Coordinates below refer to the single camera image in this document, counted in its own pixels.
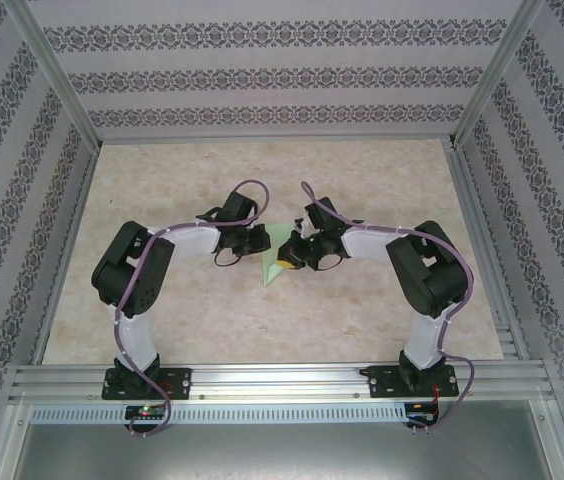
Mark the grey sheet metal tray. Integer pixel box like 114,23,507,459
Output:
9,399,563,480

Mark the thin black right gripper cable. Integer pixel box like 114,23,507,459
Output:
313,253,351,273

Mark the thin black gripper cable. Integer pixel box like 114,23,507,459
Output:
211,247,243,269
313,253,351,273

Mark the thin black left gripper cable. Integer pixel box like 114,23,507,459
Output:
211,247,243,269

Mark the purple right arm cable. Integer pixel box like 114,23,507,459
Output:
300,180,478,435

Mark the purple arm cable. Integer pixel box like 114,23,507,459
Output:
113,179,270,440
300,180,478,435

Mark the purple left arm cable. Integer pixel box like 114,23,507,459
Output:
113,179,270,440

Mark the aluminium mounting rail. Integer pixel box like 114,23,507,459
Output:
8,358,556,406

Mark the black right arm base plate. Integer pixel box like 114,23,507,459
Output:
365,363,462,400

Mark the slotted grey cable duct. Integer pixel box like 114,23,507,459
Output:
29,402,409,424

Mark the aluminium table side rail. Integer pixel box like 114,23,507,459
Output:
30,142,103,366
444,139,532,361

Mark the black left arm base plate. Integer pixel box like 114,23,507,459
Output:
101,367,194,402

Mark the aluminium frame post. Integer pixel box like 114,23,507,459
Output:
447,0,549,151
10,0,104,151

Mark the aluminium frame bar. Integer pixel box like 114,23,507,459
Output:
531,399,564,480
0,403,31,480

